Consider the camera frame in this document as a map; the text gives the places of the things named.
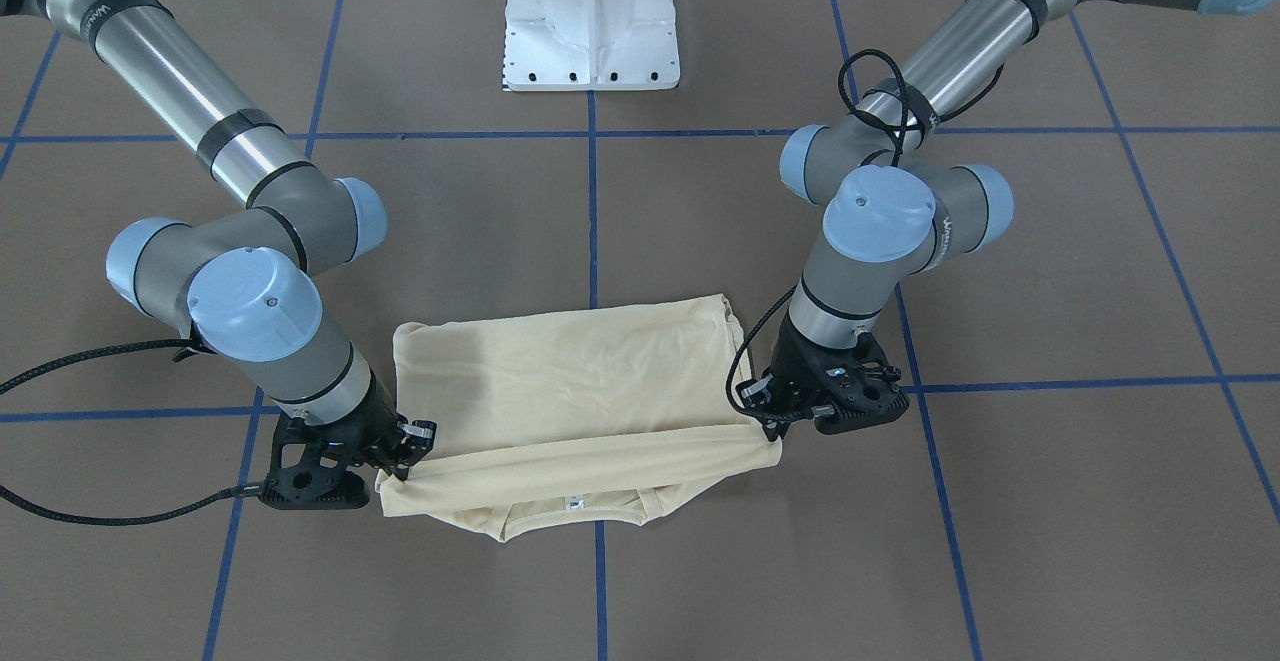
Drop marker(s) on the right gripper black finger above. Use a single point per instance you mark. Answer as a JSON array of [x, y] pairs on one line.
[[416, 441]]

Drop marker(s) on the cream long sleeve shirt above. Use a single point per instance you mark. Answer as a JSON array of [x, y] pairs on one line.
[[614, 414]]

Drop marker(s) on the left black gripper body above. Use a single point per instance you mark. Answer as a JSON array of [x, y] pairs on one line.
[[797, 365]]

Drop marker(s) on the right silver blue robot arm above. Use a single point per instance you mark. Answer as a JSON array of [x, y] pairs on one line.
[[242, 287]]

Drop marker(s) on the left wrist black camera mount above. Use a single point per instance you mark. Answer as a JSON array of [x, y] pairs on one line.
[[861, 388]]

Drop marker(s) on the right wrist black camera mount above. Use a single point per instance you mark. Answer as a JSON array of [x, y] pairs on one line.
[[309, 467]]

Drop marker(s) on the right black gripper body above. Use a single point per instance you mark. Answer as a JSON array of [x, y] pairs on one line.
[[377, 424]]

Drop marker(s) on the white pedestal column base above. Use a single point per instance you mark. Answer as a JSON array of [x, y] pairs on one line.
[[590, 45]]

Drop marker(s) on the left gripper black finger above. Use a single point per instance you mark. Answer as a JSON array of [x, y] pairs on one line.
[[760, 399]]

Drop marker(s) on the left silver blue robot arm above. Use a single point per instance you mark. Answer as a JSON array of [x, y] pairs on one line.
[[886, 214]]

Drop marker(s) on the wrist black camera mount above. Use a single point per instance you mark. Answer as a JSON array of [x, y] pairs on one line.
[[309, 467], [861, 388]]

